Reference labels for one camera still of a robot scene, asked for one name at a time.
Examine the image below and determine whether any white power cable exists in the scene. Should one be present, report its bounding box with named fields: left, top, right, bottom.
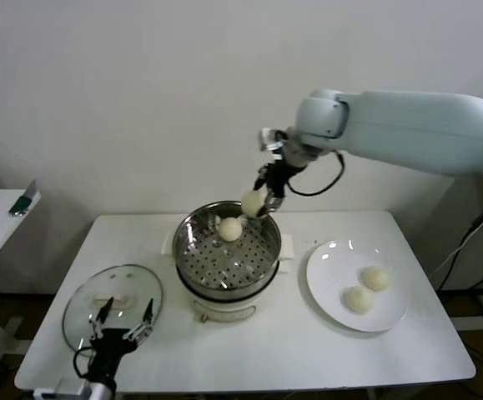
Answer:
left=428, top=206, right=483, bottom=280

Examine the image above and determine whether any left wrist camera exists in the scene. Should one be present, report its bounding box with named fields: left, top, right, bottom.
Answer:
left=55, top=377, right=91, bottom=400

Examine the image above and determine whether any round glass lid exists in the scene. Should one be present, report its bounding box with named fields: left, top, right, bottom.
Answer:
left=61, top=263, right=165, bottom=355

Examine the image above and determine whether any black hanging cable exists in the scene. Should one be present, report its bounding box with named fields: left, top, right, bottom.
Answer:
left=436, top=216, right=483, bottom=293

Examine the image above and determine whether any green handled scraper tool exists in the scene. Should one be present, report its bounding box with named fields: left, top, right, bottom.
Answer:
left=8, top=179, right=42, bottom=218

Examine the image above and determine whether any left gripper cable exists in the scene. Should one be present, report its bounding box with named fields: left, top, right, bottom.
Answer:
left=73, top=347, right=97, bottom=381

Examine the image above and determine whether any white round plate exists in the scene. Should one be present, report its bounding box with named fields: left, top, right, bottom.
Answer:
left=305, top=239, right=411, bottom=333

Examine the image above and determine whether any white steamed baozi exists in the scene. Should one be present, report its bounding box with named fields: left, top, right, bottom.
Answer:
left=217, top=217, right=244, bottom=243
left=360, top=265, right=393, bottom=293
left=340, top=286, right=376, bottom=314
left=240, top=190, right=267, bottom=217

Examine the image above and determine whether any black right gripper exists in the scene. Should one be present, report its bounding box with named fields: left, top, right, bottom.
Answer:
left=252, top=160, right=293, bottom=220

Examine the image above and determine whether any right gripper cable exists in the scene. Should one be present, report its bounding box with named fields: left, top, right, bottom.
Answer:
left=286, top=152, right=347, bottom=197

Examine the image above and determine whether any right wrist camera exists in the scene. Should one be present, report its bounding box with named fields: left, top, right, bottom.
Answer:
left=258, top=127, right=289, bottom=153

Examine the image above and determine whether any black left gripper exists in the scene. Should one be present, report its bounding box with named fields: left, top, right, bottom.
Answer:
left=86, top=296, right=155, bottom=385

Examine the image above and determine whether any stainless steel steamer basket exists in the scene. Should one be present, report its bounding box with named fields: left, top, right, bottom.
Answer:
left=162, top=201, right=295, bottom=299

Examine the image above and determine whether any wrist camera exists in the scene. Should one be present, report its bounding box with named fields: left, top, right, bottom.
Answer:
left=55, top=377, right=91, bottom=400
left=258, top=127, right=289, bottom=153

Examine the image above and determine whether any white electric cooker base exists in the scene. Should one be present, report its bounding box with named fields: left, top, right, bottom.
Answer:
left=161, top=232, right=296, bottom=324

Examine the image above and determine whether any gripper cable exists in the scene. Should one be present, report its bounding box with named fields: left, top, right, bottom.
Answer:
left=286, top=152, right=347, bottom=197
left=73, top=347, right=97, bottom=381

